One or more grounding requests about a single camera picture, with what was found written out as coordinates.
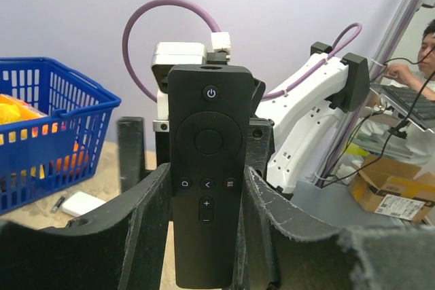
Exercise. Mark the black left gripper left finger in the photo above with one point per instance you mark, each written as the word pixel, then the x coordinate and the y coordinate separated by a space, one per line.
pixel 119 245

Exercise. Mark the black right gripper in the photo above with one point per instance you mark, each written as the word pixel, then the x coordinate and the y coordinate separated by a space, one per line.
pixel 260 144

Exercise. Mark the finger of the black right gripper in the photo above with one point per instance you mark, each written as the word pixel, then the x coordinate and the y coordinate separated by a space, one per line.
pixel 131 151

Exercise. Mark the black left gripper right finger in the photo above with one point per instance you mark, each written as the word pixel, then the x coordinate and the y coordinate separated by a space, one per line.
pixel 287 248

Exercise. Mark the black remote control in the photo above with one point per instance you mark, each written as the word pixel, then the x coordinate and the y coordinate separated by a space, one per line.
pixel 209 110

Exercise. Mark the black AAA battery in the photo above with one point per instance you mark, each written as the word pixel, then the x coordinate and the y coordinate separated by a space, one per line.
pixel 57 205

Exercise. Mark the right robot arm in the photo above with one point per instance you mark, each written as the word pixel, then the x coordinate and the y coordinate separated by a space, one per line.
pixel 320 93

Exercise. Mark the white rectangular box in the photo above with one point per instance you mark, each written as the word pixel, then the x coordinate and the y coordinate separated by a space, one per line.
pixel 80 203

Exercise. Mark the blue plastic shopping basket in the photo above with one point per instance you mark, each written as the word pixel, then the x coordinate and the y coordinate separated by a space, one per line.
pixel 62 148

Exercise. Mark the yellow chips bag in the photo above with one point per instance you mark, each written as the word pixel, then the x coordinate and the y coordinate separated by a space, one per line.
pixel 16 110

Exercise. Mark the cardboard box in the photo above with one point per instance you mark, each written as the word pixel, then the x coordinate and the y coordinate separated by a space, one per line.
pixel 392 188

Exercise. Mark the black keyboard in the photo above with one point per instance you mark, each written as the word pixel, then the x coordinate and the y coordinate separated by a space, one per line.
pixel 417 106

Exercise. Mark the seated person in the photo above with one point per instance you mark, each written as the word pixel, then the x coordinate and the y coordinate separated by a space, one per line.
pixel 420 143

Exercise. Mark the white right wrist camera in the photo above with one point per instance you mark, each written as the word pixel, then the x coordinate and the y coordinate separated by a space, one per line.
pixel 168 54

